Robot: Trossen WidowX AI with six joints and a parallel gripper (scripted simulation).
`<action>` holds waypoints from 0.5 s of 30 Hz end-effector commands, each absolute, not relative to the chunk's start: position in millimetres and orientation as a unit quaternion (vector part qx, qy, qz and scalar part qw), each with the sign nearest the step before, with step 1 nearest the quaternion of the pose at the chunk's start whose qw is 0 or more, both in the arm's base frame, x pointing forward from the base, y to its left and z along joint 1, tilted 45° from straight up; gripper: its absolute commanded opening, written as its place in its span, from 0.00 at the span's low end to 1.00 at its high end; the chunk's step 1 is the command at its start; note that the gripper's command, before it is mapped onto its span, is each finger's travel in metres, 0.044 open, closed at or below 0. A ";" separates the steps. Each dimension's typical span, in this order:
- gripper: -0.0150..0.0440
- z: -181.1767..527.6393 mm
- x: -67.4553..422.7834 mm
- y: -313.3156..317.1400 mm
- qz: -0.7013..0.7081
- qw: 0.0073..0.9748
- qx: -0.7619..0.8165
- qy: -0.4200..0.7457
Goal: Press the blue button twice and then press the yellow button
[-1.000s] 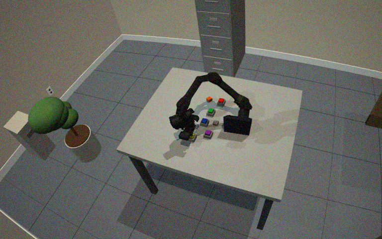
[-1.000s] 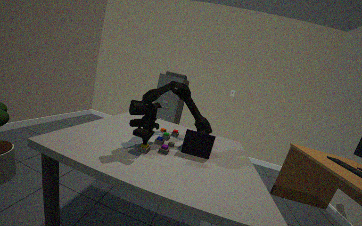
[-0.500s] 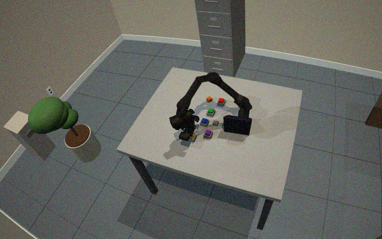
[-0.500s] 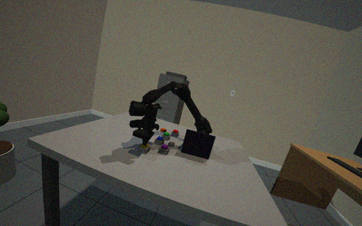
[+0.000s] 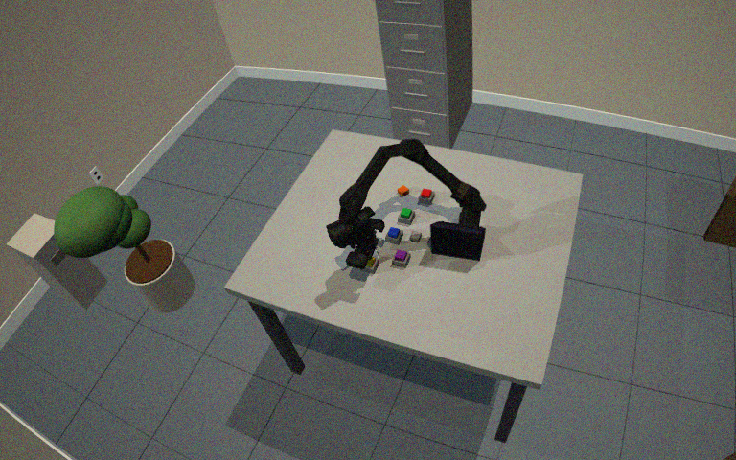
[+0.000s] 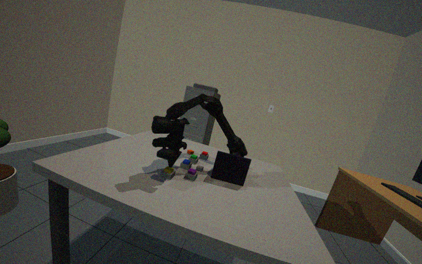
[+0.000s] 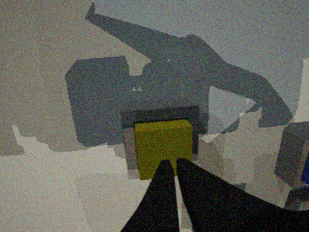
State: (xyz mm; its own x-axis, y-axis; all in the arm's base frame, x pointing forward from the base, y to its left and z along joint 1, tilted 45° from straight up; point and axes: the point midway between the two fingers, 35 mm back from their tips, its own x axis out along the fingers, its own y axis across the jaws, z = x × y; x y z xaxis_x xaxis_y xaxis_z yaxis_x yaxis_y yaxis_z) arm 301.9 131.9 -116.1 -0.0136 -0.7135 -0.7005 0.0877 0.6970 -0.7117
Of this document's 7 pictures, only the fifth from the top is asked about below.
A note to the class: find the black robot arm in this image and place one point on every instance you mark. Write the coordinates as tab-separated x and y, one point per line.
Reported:
352	200

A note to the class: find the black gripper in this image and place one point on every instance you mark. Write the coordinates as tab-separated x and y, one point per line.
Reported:
366	245

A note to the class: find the blue button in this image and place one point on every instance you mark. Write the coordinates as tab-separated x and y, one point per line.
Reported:
394	235

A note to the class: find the red button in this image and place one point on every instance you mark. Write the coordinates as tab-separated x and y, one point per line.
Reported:
426	196

